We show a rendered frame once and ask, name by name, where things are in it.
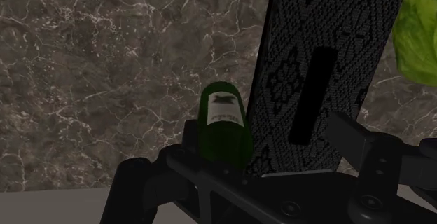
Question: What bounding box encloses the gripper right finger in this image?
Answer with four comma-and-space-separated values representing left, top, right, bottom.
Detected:
323, 111, 437, 224

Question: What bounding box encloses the dark green glass bottle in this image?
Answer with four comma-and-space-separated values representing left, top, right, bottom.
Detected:
197, 81, 254, 175

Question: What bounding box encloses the green lettuce head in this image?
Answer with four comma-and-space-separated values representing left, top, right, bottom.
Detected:
391, 0, 437, 88

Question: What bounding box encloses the black patterned box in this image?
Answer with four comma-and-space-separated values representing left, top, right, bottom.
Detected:
244, 0, 405, 177

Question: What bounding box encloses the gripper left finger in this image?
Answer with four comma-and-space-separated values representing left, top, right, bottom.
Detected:
99, 119, 261, 224

